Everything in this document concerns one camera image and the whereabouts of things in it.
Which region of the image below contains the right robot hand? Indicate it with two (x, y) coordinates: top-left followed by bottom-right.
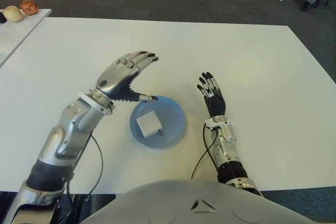
(196, 71), (226, 119)

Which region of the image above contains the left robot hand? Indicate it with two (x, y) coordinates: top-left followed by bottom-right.
(96, 50), (160, 103)

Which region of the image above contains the white charger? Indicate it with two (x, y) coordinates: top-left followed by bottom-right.
(136, 112), (165, 140)

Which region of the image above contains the blue plate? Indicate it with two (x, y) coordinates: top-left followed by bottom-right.
(129, 95), (186, 150)

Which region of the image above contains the silver robot torso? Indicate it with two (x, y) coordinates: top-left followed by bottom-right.
(78, 179), (320, 224)

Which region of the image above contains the white side table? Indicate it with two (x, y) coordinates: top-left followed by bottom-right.
(0, 8), (53, 69)

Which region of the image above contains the reddish brown bread roll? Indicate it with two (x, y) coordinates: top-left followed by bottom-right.
(19, 0), (39, 15)

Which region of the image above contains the cream round fruit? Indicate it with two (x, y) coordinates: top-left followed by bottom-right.
(2, 5), (24, 23)

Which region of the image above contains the khaki trouser leg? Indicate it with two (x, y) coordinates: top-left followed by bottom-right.
(308, 215), (336, 224)

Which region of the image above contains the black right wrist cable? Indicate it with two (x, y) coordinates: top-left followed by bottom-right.
(191, 123), (221, 180)

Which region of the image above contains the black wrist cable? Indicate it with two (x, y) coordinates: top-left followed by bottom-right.
(191, 123), (221, 180)
(67, 134), (104, 224)

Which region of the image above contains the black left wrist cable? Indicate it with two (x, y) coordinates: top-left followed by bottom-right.
(67, 134), (104, 224)

